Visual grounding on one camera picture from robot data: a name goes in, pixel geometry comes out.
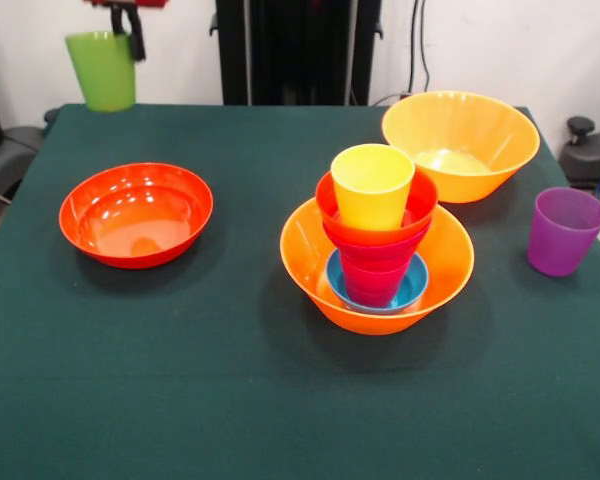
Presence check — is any dark green tablecloth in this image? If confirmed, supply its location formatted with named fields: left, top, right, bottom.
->
left=0, top=102, right=600, bottom=480

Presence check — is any green plastic cup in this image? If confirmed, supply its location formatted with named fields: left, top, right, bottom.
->
left=64, top=30, right=138, bottom=113

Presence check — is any pink plastic cup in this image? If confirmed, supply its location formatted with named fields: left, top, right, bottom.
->
left=340, top=252, right=411, bottom=307

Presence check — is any black chair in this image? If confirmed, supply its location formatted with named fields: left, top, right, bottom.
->
left=0, top=64, right=60, bottom=201

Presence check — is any blue plastic bowl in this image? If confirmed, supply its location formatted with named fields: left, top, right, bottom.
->
left=325, top=248, right=430, bottom=315

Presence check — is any wide red bowl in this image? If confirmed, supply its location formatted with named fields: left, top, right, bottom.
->
left=58, top=162, right=215, bottom=270

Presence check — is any purple plastic cup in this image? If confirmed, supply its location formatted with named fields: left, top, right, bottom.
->
left=526, top=186, right=600, bottom=278

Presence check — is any pink plastic bowl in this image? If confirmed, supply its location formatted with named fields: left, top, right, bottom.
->
left=322, top=219, right=434, bottom=271

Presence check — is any yellow plastic cup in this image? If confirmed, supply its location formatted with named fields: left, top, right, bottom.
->
left=330, top=143, right=416, bottom=232

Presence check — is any small red bowl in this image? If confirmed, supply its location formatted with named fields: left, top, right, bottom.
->
left=315, top=168, right=439, bottom=247

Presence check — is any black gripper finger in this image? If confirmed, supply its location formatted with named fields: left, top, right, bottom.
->
left=109, top=5, right=127, bottom=37
left=123, top=5, right=147, bottom=64

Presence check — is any black hanging cable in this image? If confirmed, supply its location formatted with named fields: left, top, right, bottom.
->
left=373, top=0, right=431, bottom=105

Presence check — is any large orange bowl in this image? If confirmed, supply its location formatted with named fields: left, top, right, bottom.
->
left=381, top=90, right=540, bottom=205
left=279, top=195, right=476, bottom=336

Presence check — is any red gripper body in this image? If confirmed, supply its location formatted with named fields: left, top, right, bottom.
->
left=83, top=0, right=172, bottom=10

